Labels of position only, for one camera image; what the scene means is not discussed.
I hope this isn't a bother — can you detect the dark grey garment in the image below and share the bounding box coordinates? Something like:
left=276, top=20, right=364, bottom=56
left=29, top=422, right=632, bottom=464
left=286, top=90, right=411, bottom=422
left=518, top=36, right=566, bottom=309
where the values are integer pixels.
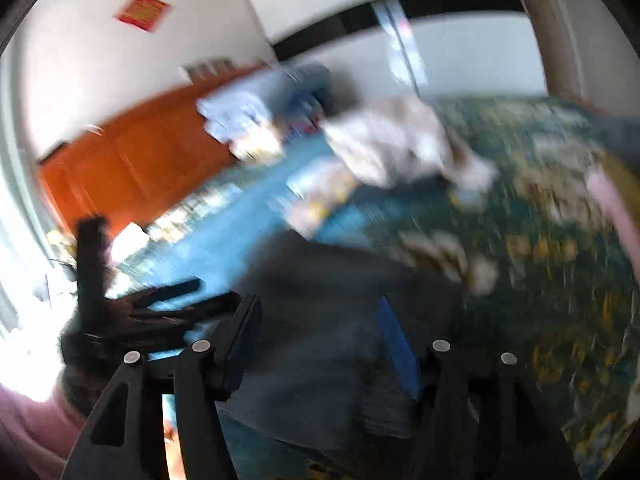
left=216, top=230, right=468, bottom=463

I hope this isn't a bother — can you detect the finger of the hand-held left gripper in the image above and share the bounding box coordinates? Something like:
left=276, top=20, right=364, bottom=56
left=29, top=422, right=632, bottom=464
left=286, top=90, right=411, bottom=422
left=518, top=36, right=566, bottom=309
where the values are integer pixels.
left=127, top=294, right=243, bottom=348
left=106, top=280, right=202, bottom=313

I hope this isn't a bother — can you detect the person's left forearm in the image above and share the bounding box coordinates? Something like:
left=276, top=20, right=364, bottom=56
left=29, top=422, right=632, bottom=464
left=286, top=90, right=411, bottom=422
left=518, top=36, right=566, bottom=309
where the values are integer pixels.
left=0, top=382, right=88, bottom=480

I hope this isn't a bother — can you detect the beige door frame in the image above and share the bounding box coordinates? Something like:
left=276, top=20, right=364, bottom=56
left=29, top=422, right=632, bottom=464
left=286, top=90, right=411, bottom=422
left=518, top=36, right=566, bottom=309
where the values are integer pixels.
left=502, top=0, right=608, bottom=106

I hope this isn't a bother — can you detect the pink cloth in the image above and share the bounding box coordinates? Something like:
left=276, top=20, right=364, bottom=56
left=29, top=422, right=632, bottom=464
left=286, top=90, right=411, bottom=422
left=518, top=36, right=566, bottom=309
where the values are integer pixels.
left=585, top=167, right=640, bottom=286

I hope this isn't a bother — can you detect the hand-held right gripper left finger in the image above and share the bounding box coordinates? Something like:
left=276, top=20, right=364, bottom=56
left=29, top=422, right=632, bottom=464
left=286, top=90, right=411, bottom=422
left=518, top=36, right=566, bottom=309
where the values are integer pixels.
left=60, top=294, right=263, bottom=480

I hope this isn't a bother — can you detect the green floral blanket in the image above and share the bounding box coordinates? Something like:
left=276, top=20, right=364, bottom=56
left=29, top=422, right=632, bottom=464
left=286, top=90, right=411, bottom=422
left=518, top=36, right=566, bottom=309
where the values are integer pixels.
left=350, top=96, right=640, bottom=476

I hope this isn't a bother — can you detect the white beige cloth pile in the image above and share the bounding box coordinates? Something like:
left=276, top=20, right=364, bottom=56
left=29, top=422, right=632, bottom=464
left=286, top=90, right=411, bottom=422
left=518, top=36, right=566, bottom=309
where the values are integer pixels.
left=320, top=97, right=501, bottom=196

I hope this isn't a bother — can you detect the blue bed sheet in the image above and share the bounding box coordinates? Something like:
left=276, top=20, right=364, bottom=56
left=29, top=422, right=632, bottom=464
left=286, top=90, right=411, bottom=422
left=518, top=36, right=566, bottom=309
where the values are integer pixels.
left=107, top=140, right=371, bottom=311

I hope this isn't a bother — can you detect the orange wooden headboard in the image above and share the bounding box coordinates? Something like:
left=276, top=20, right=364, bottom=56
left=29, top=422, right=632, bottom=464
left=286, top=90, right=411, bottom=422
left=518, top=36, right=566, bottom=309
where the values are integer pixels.
left=39, top=62, right=273, bottom=241

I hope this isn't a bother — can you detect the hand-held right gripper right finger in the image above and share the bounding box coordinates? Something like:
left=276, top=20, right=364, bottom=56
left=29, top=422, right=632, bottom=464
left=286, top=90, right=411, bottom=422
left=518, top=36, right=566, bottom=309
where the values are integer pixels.
left=377, top=294, right=583, bottom=480

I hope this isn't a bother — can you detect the red wall poster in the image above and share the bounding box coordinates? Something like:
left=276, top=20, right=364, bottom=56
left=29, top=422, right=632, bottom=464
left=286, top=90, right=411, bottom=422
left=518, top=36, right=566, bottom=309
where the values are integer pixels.
left=114, top=0, right=173, bottom=33

